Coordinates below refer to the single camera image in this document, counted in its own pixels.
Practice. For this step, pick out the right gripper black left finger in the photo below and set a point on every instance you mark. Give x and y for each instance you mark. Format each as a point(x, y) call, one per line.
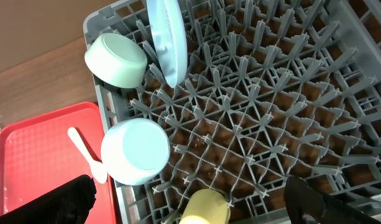
point(68, 204)

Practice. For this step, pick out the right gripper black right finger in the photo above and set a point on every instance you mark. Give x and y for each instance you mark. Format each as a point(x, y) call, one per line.
point(301, 200)

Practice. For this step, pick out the small light blue bowl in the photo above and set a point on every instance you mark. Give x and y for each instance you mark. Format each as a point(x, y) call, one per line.
point(134, 151)

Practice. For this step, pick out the yellow plastic cup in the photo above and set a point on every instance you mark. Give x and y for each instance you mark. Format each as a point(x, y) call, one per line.
point(206, 206)

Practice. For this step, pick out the green bowl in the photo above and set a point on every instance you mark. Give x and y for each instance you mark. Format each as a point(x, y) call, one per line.
point(117, 60)

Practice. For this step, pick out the large light blue plate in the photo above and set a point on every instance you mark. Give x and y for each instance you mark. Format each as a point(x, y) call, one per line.
point(169, 38)

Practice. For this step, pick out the grey dishwasher rack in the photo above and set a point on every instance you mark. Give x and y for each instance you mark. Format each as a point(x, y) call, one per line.
point(273, 89)

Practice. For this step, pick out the white plastic spoon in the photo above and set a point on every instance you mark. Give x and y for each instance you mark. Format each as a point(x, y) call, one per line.
point(97, 168)

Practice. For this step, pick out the red serving tray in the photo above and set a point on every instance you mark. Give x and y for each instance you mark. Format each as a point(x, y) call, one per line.
point(37, 156)

